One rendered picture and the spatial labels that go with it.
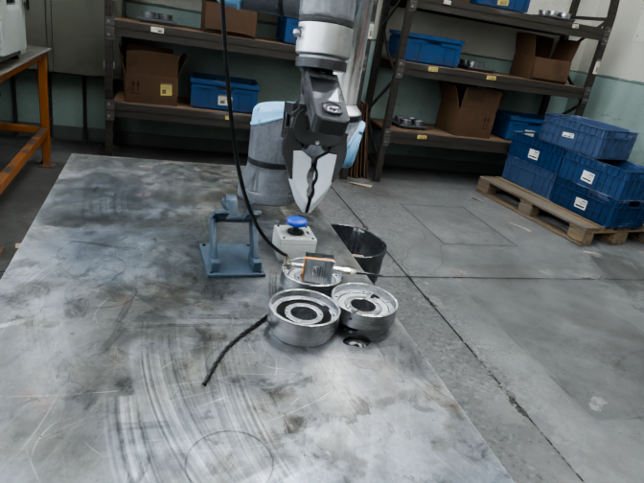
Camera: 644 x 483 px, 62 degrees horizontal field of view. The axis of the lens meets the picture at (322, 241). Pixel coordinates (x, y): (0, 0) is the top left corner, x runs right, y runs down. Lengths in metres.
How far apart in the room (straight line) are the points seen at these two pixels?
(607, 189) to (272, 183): 3.38
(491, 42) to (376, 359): 4.92
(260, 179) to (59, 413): 0.77
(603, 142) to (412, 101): 1.74
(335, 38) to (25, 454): 0.59
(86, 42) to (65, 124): 0.74
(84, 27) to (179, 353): 3.90
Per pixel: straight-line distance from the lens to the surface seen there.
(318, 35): 0.74
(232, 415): 0.65
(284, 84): 4.84
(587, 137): 4.52
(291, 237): 1.00
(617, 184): 4.32
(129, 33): 4.12
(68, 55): 4.53
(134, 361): 0.72
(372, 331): 0.81
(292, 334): 0.75
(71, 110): 4.84
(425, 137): 4.71
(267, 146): 1.26
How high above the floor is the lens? 1.23
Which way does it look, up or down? 23 degrees down
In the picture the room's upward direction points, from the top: 9 degrees clockwise
